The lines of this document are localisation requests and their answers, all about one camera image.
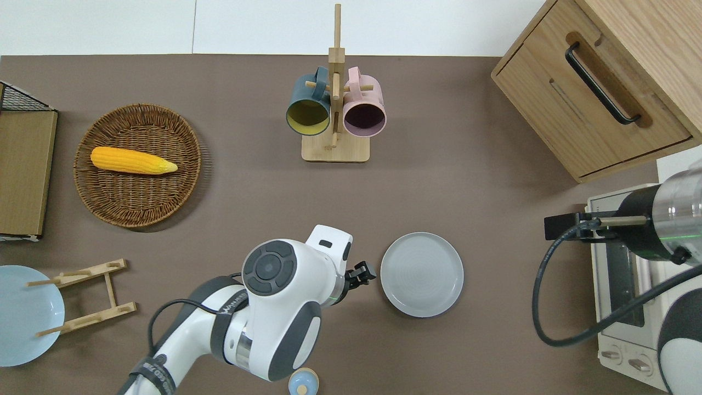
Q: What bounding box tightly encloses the black wire basket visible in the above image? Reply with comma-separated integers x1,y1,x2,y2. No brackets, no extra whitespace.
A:
0,81,58,114

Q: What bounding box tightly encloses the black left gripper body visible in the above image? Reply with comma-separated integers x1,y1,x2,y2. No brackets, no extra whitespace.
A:
341,263,365,302

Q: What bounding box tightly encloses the gray round plate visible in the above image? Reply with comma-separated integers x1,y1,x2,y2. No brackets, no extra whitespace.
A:
380,232,465,318

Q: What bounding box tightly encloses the wooden plate rack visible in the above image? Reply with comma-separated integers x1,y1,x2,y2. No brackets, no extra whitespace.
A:
26,259,138,337

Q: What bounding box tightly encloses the yellow corn cob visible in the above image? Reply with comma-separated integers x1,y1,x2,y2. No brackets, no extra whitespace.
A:
90,146,179,176

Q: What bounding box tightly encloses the wooden mug tree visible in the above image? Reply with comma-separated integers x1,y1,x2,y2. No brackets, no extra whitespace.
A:
301,4,371,163

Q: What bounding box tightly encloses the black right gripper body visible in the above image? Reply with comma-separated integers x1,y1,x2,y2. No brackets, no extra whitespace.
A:
576,211,623,242

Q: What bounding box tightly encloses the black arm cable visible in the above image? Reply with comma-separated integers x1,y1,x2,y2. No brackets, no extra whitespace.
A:
532,219,702,347
147,273,245,357

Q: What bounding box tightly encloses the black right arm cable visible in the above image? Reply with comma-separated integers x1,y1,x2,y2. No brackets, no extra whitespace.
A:
532,219,702,347

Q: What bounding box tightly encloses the blue lidded wooden jar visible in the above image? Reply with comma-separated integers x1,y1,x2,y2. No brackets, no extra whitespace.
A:
288,368,320,395

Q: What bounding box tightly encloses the pink mug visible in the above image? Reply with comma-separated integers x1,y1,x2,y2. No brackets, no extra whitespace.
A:
343,66,388,138

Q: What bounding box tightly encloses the black cabinet handle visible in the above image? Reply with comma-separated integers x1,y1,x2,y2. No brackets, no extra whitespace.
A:
565,42,642,126

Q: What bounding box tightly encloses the wooden drawer cabinet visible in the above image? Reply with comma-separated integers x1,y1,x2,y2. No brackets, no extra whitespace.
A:
491,0,702,184

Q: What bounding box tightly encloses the round wicker basket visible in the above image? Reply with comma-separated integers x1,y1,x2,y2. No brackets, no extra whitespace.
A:
73,103,202,229

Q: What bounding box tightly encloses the light blue plate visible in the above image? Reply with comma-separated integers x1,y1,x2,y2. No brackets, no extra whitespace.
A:
0,265,65,368

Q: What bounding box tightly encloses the white oven door handle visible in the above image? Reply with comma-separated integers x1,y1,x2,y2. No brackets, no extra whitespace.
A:
635,257,661,302

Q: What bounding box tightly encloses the dark teal mug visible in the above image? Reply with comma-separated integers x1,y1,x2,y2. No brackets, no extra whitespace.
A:
285,66,332,137

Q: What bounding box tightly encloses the white toaster oven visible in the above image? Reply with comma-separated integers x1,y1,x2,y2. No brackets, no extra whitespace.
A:
584,184,702,379

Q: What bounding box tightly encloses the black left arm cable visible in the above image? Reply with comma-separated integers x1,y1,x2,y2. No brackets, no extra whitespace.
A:
147,273,245,357

